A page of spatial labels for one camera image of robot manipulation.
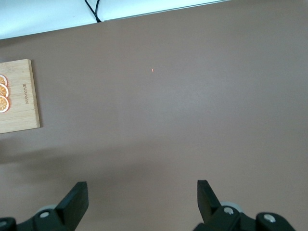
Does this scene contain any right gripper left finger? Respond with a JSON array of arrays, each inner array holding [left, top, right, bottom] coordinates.
[[0, 181, 89, 231]]

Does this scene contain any white edge panel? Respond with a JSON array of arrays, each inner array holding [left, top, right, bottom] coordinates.
[[0, 0, 228, 40]]

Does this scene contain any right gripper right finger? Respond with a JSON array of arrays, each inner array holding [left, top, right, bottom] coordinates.
[[193, 179, 298, 231]]

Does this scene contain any bamboo cutting board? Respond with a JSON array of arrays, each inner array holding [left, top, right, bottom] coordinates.
[[0, 59, 41, 134]]

